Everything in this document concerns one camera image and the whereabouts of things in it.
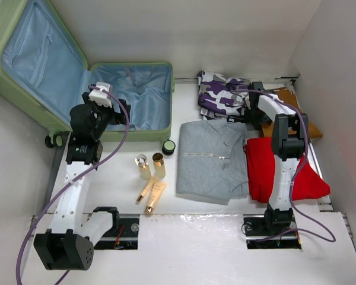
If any brown garment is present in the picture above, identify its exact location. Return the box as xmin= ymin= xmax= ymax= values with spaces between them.
xmin=261 ymin=87 xmax=323 ymax=139

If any green suitcase blue lining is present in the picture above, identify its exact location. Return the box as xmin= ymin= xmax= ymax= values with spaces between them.
xmin=0 ymin=1 xmax=174 ymax=148

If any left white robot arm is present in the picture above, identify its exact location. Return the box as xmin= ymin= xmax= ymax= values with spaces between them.
xmin=34 ymin=85 xmax=130 ymax=271

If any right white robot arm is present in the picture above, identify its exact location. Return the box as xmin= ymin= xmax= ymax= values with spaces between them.
xmin=244 ymin=82 xmax=309 ymax=240

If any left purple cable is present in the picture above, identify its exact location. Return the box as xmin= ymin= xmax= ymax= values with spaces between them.
xmin=15 ymin=85 xmax=132 ymax=285

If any red folded garment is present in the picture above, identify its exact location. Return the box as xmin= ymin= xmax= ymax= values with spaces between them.
xmin=245 ymin=137 xmax=330 ymax=203

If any purple camouflage garment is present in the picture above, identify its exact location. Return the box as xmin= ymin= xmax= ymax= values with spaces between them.
xmin=198 ymin=70 xmax=250 ymax=123

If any grey folded polo shirt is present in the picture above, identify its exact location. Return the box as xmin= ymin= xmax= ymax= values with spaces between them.
xmin=176 ymin=120 xmax=249 ymax=203

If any wide beige cosmetic tube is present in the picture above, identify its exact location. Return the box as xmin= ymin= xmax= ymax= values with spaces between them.
xmin=144 ymin=181 xmax=167 ymax=215

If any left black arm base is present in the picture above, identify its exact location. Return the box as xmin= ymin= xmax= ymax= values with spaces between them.
xmin=94 ymin=214 xmax=140 ymax=251

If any slim beige cosmetic tube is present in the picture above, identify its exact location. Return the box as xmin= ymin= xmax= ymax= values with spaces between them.
xmin=136 ymin=176 xmax=158 ymax=204

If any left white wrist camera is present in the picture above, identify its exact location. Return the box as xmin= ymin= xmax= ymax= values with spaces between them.
xmin=88 ymin=81 xmax=112 ymax=107

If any clear glass perfume bottle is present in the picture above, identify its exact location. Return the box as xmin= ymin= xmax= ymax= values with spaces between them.
xmin=135 ymin=154 xmax=151 ymax=181

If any gold cap lotion bottle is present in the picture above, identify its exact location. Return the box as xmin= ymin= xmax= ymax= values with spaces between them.
xmin=152 ymin=153 xmax=166 ymax=179

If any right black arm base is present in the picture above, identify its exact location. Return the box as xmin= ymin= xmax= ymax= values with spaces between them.
xmin=241 ymin=214 xmax=301 ymax=249

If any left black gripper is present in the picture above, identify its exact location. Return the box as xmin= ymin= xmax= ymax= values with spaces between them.
xmin=84 ymin=93 xmax=130 ymax=140

